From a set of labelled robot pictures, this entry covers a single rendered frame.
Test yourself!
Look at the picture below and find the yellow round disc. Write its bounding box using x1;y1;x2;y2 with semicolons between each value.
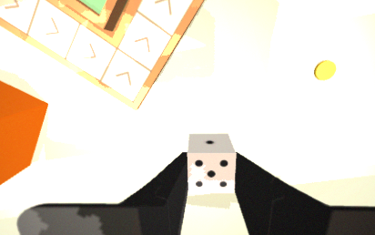
314;61;336;80

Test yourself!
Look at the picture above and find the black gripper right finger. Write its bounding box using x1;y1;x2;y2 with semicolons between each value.
234;151;375;235

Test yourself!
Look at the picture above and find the white die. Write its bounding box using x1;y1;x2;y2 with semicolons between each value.
187;134;236;193

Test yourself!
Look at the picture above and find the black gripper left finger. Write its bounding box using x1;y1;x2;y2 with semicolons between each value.
17;152;188;235

